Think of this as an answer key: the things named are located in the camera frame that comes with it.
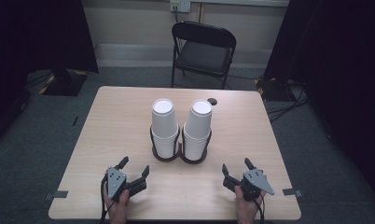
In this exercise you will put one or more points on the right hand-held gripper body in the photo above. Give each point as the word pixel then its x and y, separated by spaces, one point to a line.
pixel 256 182

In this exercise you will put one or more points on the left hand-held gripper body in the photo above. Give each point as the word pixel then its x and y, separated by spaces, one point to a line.
pixel 116 182

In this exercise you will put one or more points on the dark double cup holder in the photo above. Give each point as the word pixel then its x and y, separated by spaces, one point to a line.
pixel 178 157

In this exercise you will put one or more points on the white cup stack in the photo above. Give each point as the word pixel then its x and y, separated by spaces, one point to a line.
pixel 199 119

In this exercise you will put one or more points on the person's left hand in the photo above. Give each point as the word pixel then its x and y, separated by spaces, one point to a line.
pixel 118 210

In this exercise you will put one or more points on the person's right hand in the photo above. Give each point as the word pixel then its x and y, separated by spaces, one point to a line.
pixel 246 209

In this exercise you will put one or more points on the grey tape strip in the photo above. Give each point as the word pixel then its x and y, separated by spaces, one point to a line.
pixel 292 192
pixel 56 194

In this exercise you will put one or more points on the black round table cap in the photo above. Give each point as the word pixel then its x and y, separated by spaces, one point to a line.
pixel 212 101

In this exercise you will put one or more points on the black stand base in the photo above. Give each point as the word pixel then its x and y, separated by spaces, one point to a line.
pixel 271 88
pixel 64 83

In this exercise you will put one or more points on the black folding chair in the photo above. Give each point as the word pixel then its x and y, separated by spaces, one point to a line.
pixel 204 56

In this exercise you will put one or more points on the black curtain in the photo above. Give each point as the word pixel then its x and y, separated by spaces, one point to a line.
pixel 36 40
pixel 341 77

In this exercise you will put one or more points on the white wall outlet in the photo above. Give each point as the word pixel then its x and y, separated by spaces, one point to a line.
pixel 180 5

